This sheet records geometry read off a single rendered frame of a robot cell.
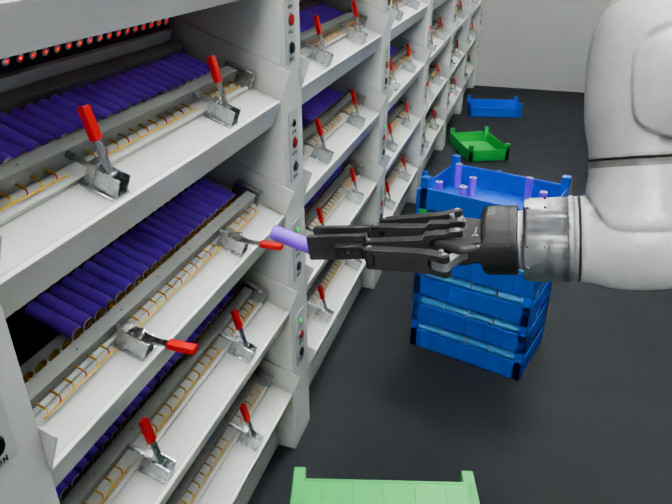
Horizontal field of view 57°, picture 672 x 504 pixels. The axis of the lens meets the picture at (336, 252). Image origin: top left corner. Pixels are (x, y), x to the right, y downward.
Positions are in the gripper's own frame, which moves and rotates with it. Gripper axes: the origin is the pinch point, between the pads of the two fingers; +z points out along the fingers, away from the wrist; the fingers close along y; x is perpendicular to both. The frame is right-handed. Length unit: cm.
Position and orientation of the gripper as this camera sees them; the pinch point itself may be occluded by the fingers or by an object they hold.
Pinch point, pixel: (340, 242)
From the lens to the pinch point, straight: 73.4
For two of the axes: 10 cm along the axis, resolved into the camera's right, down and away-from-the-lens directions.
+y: -2.8, 4.5, -8.5
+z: -9.5, 0.1, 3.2
